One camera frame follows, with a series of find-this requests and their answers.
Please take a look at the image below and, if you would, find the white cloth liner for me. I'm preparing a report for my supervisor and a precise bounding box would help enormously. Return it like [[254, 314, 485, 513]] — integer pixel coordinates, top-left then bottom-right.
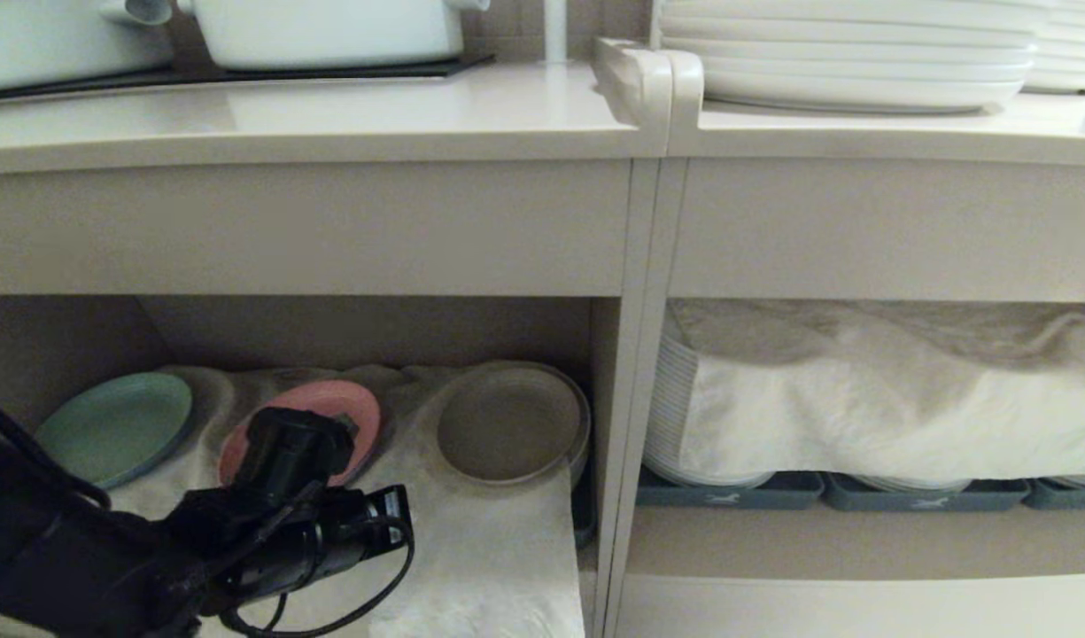
[[108, 361, 593, 638]]

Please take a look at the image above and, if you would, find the black cable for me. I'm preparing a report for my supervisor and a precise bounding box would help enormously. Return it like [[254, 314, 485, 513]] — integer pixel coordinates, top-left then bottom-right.
[[0, 388, 113, 510], [214, 514, 416, 638]]

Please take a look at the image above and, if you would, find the black mat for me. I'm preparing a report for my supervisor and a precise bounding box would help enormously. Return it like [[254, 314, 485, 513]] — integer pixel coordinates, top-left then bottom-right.
[[0, 53, 498, 104]]

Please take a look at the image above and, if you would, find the green plate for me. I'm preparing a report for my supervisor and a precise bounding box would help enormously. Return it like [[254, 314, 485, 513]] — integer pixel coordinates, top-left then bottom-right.
[[35, 371, 195, 491]]

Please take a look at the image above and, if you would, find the stack of white plates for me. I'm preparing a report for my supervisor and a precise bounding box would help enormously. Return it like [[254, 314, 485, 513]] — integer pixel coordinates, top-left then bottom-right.
[[1020, 0, 1085, 95], [643, 331, 779, 490]]

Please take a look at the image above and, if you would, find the blue grey tray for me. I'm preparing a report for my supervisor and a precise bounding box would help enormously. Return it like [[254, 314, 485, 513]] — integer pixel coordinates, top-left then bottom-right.
[[1024, 478, 1085, 511], [635, 465, 827, 511], [821, 473, 1033, 513]]

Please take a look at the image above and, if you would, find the beige shelf counter unit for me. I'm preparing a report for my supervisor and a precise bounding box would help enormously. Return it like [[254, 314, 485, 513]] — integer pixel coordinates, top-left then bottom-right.
[[600, 49, 1085, 638], [0, 37, 669, 638]]

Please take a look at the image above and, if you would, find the beige plate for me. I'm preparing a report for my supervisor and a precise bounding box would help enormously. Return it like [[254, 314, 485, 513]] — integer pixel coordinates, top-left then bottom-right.
[[435, 362, 593, 487]]

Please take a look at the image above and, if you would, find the white post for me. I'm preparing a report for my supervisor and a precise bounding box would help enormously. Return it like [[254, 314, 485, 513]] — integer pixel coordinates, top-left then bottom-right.
[[543, 0, 569, 66]]

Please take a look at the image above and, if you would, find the white cover cloth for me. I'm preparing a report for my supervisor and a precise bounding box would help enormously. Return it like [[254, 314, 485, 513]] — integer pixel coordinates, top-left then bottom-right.
[[665, 299, 1085, 485]]

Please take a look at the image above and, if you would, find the white casserole pot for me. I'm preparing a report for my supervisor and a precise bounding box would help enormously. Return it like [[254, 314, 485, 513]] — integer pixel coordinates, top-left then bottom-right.
[[0, 0, 176, 95], [177, 0, 491, 73]]

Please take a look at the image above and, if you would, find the pink plate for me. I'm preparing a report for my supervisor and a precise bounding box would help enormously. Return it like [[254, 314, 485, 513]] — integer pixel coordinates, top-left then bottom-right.
[[218, 379, 384, 489]]

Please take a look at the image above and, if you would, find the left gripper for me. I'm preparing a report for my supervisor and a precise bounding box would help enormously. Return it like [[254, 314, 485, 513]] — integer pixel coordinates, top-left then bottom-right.
[[232, 406, 360, 499]]

